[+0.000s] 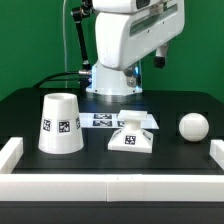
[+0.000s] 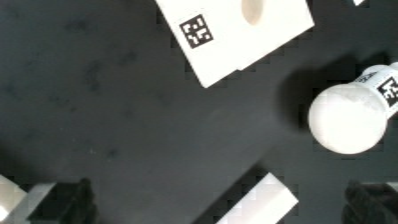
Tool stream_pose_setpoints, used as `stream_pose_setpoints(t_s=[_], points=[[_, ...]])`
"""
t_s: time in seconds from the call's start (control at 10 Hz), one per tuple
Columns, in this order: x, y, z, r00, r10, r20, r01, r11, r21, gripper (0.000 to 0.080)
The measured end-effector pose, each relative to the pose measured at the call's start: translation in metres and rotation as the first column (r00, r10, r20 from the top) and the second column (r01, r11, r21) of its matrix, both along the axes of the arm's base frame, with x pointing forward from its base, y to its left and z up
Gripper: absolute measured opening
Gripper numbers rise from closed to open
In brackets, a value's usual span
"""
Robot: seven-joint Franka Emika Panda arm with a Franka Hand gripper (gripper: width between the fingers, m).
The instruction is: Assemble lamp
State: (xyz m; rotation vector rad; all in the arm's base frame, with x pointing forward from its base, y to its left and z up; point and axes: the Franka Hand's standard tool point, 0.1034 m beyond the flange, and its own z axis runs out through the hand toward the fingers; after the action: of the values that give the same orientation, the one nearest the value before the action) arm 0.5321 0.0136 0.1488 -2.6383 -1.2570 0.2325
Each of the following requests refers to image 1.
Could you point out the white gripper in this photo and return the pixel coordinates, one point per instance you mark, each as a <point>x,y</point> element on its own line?
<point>128,30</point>

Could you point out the white lamp base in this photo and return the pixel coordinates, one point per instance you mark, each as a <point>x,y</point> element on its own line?
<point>131,138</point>

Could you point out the white lamp bulb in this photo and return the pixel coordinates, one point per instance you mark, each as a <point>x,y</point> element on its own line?
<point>193,127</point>

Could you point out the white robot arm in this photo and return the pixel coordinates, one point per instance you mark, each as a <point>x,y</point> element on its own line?
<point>110,85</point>

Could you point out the white lamp shade cone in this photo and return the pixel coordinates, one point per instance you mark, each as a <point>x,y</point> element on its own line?
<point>60,129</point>

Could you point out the white marker sheet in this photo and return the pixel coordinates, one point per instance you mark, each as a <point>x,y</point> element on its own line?
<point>110,120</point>

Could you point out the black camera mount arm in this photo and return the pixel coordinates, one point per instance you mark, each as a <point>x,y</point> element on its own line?
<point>78,14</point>

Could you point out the white right wall bar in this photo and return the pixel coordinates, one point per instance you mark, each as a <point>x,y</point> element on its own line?
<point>217,152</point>

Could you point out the white wall bar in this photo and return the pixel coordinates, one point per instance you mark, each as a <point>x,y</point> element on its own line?
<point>10,154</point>
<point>111,188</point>
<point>217,152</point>

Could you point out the white left wall bar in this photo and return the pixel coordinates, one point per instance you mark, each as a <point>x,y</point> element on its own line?
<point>10,154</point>

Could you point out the white front wall bar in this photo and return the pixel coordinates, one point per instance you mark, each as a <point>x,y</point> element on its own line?
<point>111,188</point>

